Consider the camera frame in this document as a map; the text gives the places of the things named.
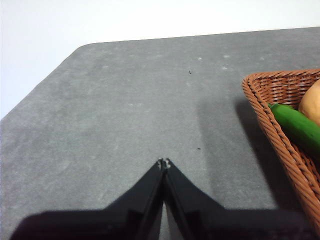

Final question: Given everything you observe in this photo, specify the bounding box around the yellow-brown potato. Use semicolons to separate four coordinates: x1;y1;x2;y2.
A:
297;79;320;121

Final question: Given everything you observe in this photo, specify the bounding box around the green cucumber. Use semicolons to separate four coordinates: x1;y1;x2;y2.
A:
267;102;320;159

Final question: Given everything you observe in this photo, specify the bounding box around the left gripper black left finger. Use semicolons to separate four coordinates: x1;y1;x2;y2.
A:
9;157;166;240

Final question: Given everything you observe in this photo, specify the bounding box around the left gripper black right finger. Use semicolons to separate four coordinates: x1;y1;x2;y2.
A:
163;157;314;240

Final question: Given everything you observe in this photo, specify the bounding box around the brown wicker basket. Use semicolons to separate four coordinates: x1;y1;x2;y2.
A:
241;68;320;237

